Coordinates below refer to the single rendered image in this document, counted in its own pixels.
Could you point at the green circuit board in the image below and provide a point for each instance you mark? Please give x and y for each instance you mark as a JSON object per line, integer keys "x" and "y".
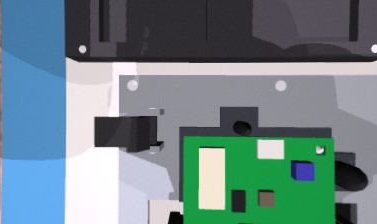
{"x": 258, "y": 180}

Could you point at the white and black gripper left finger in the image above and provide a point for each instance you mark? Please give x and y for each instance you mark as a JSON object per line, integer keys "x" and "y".
{"x": 175, "y": 218}

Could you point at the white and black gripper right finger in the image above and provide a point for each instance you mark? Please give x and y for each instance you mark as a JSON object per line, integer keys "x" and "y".
{"x": 341, "y": 220}

